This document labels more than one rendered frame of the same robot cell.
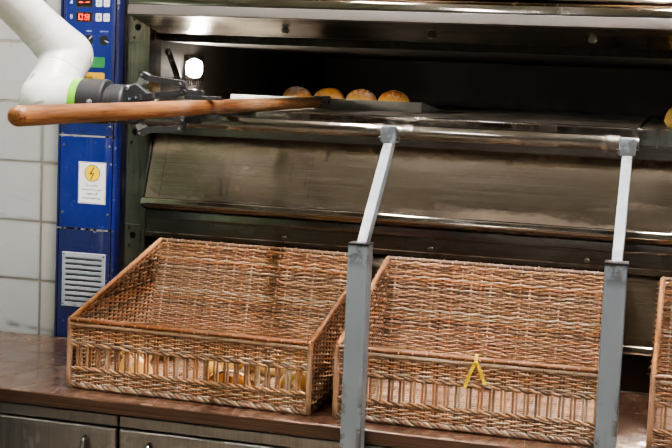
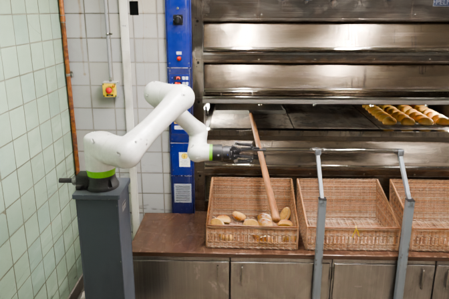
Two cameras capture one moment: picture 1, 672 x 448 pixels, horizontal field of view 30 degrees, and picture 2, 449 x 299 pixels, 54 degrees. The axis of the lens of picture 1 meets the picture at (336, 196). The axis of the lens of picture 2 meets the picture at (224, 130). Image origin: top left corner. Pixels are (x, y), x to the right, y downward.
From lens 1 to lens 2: 1.25 m
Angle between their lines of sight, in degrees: 16
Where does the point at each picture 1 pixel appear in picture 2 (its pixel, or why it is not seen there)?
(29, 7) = (191, 121)
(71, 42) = (202, 129)
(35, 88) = (196, 151)
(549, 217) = (352, 161)
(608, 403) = (406, 243)
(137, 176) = not seen: hidden behind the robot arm
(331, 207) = (276, 163)
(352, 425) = (320, 256)
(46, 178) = (164, 157)
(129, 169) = not seen: hidden behind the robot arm
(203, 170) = not seen: hidden behind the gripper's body
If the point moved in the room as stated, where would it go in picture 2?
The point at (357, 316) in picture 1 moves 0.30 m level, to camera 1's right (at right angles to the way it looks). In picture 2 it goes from (322, 222) to (371, 217)
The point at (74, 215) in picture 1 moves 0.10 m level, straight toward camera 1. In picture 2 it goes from (178, 171) to (182, 175)
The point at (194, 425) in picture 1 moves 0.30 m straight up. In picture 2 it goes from (258, 258) to (259, 211)
